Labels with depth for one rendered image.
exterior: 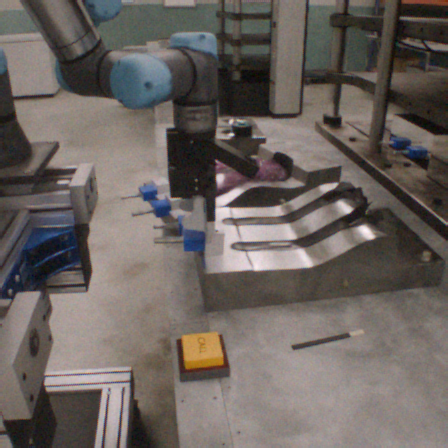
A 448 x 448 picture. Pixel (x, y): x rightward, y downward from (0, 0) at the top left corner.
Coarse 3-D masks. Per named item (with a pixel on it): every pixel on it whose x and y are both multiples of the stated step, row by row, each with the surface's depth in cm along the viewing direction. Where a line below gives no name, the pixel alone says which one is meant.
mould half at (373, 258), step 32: (320, 192) 101; (288, 224) 96; (320, 224) 91; (384, 224) 86; (224, 256) 83; (256, 256) 84; (288, 256) 84; (320, 256) 83; (352, 256) 82; (384, 256) 83; (416, 256) 88; (224, 288) 80; (256, 288) 81; (288, 288) 83; (320, 288) 84; (352, 288) 85; (384, 288) 87
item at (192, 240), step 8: (216, 224) 84; (184, 232) 83; (192, 232) 83; (200, 232) 84; (216, 232) 81; (224, 232) 82; (160, 240) 82; (168, 240) 83; (176, 240) 83; (184, 240) 81; (192, 240) 81; (200, 240) 82; (216, 240) 82; (224, 240) 82; (184, 248) 82; (192, 248) 82; (200, 248) 83; (208, 248) 83; (216, 248) 83; (208, 256) 83
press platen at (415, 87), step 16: (336, 80) 192; (352, 80) 187; (368, 80) 175; (400, 80) 177; (416, 80) 179; (432, 80) 180; (400, 96) 152; (416, 96) 147; (432, 96) 148; (416, 112) 144; (432, 112) 135
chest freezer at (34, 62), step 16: (16, 48) 609; (32, 48) 614; (48, 48) 619; (16, 64) 619; (32, 64) 624; (48, 64) 629; (16, 80) 630; (32, 80) 634; (48, 80) 639; (16, 96) 641
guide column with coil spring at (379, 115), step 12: (396, 0) 143; (384, 12) 148; (396, 12) 145; (384, 24) 149; (396, 24) 147; (384, 36) 150; (396, 36) 150; (384, 48) 152; (384, 60) 153; (384, 72) 155; (384, 84) 157; (384, 96) 159; (384, 108) 161; (372, 120) 166; (384, 120) 164; (372, 132) 167; (372, 144) 169
